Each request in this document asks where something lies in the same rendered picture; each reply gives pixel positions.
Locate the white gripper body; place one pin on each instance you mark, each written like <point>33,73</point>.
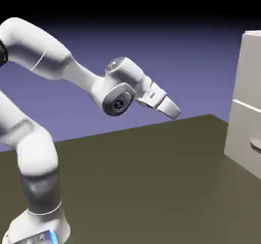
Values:
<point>168,106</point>

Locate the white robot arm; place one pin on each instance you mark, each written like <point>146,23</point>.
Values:
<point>40,52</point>

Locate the pale grey cabinet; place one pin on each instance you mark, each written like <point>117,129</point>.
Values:
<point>244,97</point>

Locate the pale grey plain drawer front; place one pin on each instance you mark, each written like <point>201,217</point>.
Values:
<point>249,70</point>

